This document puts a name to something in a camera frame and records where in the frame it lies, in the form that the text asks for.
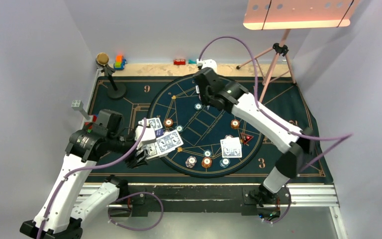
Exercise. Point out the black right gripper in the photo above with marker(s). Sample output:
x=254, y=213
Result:
x=203, y=99

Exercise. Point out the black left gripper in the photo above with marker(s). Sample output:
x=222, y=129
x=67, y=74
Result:
x=133, y=160

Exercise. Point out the teal poker chip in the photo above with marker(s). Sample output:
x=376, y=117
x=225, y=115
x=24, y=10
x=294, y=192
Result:
x=207, y=153
x=179, y=128
x=198, y=106

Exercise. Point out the blue playing card deck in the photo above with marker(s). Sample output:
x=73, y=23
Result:
x=164, y=144

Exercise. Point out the orange poker chip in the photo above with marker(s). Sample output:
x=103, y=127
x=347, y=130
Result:
x=235, y=124
x=168, y=123

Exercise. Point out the pink white chip stack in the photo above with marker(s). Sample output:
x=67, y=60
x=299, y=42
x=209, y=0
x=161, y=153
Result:
x=190, y=162

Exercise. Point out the black red all-in triangle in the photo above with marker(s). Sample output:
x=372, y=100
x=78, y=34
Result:
x=245, y=138

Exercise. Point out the orange chip stack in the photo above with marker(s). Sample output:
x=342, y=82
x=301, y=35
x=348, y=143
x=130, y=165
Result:
x=206, y=162

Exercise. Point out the teal chip stack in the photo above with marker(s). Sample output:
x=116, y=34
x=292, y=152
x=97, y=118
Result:
x=224, y=163

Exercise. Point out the purple small blind button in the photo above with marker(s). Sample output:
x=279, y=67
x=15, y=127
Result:
x=159, y=132

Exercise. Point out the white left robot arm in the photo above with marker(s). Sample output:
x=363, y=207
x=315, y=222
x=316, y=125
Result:
x=98, y=144

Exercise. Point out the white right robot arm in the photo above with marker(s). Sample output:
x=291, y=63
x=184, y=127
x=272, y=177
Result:
x=293, y=142

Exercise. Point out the red toy block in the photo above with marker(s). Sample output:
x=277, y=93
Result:
x=179, y=61

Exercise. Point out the round blue poker mat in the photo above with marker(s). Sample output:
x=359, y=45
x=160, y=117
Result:
x=203, y=130

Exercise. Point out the colourful lego toy car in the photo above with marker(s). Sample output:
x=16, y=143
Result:
x=89, y=122

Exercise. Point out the round brown knob stand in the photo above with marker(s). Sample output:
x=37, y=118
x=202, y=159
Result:
x=117, y=90

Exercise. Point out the grey lego brick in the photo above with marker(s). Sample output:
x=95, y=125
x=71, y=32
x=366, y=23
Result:
x=77, y=105

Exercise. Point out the pink music stand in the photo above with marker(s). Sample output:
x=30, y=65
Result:
x=294, y=14

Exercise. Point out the orange green blue toy blocks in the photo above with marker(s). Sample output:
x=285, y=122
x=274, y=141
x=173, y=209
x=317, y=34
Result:
x=120, y=62

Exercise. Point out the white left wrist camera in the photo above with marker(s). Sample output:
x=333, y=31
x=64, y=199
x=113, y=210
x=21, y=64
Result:
x=145, y=135

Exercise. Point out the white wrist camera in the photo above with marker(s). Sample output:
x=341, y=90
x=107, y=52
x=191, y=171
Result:
x=209, y=63
x=145, y=135

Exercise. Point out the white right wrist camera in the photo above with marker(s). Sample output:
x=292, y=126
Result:
x=209, y=63

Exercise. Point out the aluminium frame rail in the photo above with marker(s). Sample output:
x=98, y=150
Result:
x=247, y=198

